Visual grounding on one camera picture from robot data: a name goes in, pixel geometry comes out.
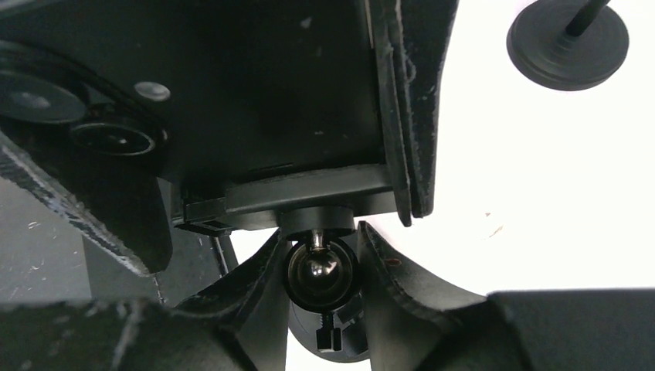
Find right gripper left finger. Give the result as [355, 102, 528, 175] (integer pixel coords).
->
[1, 130, 173, 276]

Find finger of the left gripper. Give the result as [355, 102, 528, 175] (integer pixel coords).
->
[357, 221, 486, 370]
[176, 230, 290, 370]

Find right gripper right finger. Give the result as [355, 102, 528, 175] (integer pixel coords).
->
[368, 0, 459, 226]

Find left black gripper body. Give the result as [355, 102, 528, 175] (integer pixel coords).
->
[1, 290, 654, 370]

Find black phone stand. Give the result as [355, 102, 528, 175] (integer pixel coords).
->
[506, 0, 630, 91]
[174, 164, 412, 363]

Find black phone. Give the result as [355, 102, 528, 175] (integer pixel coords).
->
[1, 1, 384, 197]

